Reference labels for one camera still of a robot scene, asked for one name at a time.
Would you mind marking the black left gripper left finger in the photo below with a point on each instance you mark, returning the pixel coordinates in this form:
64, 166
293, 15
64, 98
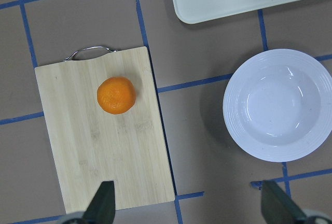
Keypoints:
102, 206

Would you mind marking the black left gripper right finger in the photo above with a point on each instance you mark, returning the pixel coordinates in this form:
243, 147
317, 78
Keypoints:
277, 207

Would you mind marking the white ridged plate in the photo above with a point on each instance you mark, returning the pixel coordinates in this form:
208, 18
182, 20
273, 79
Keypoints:
277, 105

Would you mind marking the orange fruit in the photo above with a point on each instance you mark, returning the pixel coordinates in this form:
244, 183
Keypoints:
116, 95

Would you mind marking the bamboo cutting board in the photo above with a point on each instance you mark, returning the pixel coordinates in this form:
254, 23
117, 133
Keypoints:
90, 146

